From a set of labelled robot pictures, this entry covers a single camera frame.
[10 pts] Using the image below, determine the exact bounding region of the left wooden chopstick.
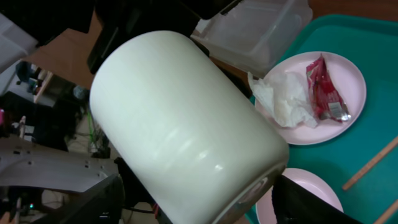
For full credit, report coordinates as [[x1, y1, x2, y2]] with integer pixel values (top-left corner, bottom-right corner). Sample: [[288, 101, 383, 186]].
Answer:
[[342, 137, 397, 190]]

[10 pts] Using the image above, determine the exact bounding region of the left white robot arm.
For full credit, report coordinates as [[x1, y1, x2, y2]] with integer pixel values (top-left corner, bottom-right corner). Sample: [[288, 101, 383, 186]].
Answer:
[[1, 136, 118, 192]]

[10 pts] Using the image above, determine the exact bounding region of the cream white cup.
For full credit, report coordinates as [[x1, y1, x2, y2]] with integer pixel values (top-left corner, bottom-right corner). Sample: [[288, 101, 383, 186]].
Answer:
[[90, 31, 289, 223]]

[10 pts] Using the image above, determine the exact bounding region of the wooden chopstick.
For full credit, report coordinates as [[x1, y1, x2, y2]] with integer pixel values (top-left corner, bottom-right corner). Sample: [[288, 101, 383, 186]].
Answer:
[[374, 200, 398, 224], [342, 137, 397, 190]]

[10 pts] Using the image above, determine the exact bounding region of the small pink bowl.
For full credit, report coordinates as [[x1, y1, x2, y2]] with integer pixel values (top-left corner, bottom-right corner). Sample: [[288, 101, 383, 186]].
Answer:
[[256, 168, 343, 224]]

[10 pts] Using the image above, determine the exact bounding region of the red snack wrapper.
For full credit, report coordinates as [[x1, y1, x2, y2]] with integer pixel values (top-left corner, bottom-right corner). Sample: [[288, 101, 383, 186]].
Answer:
[[306, 54, 351, 123]]

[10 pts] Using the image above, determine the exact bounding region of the clear plastic bin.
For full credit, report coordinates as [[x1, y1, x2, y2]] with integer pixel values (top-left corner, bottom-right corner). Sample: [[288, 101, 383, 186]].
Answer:
[[191, 0, 313, 78]]

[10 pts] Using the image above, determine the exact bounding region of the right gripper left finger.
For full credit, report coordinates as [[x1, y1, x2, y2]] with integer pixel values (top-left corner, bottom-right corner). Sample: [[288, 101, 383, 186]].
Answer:
[[33, 174, 124, 224]]

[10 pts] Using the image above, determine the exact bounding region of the right wooden chopstick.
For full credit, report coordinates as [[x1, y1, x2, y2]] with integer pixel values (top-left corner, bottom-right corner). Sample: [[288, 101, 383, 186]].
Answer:
[[374, 200, 398, 224]]

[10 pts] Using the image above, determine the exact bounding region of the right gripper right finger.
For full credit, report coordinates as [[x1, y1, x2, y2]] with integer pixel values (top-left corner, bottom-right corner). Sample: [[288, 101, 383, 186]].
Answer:
[[272, 175, 360, 224]]

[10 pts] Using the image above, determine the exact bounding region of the white napkin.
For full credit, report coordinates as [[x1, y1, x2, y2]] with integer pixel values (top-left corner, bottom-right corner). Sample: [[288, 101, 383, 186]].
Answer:
[[248, 72, 318, 128]]

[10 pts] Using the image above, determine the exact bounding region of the large pink plate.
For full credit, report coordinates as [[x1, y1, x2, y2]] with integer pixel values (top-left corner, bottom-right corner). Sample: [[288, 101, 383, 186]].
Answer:
[[254, 52, 367, 145]]

